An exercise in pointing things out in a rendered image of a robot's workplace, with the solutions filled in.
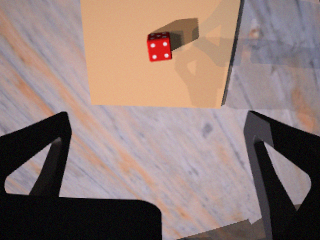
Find tan flat mat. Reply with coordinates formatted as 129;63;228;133
80;0;240;109

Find red die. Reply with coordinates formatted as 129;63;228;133
147;32;172;62

